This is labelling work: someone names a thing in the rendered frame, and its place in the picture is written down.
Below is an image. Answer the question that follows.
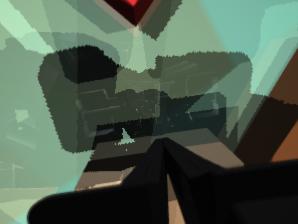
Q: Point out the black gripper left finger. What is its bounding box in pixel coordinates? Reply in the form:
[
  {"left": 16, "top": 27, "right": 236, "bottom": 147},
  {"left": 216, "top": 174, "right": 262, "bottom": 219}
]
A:
[{"left": 27, "top": 138, "right": 169, "bottom": 224}]

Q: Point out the red square block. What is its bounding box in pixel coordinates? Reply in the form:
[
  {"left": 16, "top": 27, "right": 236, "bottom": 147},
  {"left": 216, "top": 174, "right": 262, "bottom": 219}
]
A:
[{"left": 104, "top": 0, "right": 153, "bottom": 27}]

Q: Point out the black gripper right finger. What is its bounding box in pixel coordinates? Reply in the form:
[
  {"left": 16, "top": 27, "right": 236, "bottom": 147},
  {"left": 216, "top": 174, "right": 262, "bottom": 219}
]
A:
[{"left": 162, "top": 137, "right": 298, "bottom": 224}]

